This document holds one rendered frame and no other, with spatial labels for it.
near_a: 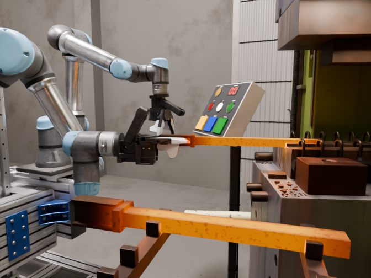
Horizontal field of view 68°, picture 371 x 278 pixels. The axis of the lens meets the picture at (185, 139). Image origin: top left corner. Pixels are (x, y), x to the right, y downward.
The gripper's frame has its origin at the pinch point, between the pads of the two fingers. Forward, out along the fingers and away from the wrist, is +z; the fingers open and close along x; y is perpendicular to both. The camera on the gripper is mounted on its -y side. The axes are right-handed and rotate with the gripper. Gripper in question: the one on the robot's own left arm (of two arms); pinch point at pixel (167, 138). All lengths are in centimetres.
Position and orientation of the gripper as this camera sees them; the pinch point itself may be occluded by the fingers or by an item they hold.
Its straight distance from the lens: 124.9
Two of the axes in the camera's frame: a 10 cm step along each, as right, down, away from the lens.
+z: 0.3, 9.9, 1.2
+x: -3.8, 1.2, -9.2
